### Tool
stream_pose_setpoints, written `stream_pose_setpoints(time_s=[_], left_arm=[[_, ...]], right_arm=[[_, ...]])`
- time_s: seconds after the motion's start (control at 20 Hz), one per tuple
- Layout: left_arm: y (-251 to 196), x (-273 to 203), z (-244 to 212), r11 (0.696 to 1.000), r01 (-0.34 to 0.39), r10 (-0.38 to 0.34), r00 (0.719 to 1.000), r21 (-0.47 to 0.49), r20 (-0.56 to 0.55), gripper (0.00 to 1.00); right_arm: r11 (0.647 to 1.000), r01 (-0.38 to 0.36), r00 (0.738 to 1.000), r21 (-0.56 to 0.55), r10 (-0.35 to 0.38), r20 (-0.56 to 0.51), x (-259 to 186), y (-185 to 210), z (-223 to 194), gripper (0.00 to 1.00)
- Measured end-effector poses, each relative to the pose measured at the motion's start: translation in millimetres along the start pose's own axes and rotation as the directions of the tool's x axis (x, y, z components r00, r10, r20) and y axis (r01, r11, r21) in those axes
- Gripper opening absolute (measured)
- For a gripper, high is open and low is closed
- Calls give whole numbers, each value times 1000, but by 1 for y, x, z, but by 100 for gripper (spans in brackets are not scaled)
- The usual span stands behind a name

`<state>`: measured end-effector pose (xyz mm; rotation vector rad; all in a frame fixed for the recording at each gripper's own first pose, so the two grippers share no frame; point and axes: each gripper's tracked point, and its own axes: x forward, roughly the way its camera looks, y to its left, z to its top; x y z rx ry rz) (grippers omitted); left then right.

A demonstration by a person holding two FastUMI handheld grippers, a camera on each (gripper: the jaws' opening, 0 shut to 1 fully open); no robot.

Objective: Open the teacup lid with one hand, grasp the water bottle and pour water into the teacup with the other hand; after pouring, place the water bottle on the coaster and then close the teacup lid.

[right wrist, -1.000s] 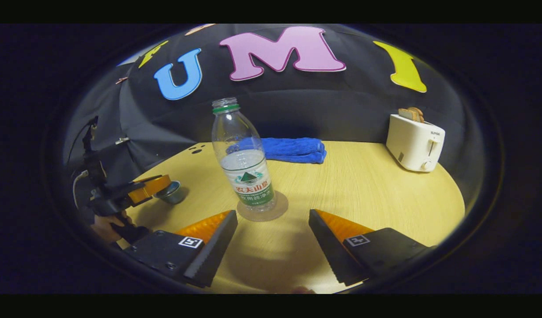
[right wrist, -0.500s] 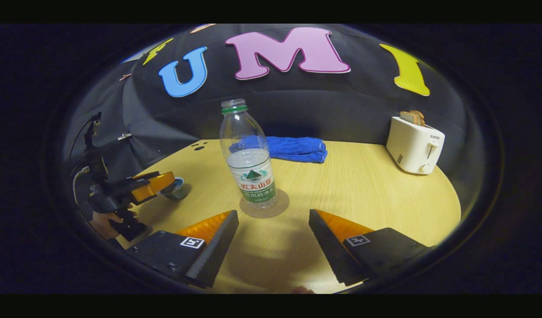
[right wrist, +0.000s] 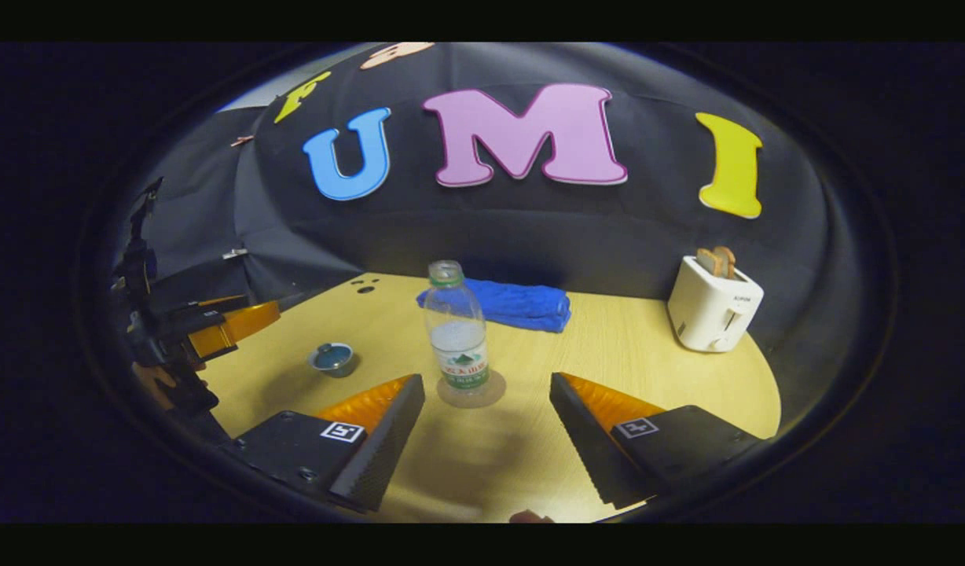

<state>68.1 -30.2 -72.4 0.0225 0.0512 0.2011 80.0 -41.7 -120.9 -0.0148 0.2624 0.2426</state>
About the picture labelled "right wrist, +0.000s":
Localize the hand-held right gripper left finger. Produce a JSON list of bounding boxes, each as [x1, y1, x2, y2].
[[219, 373, 426, 513]]

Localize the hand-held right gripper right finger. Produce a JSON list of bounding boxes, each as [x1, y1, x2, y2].
[[549, 372, 766, 510]]

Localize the teal and white teacup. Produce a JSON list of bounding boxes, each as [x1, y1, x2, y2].
[[307, 343, 356, 378]]

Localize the clear plastic water bottle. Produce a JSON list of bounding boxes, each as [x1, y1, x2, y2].
[[424, 260, 490, 391]]

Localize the blue folded towel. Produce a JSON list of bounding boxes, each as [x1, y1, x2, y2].
[[416, 277, 572, 333]]

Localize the white toaster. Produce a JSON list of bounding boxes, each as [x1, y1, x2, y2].
[[667, 255, 765, 353]]

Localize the black backdrop cloth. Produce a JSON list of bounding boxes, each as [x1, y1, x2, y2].
[[117, 43, 853, 378]]

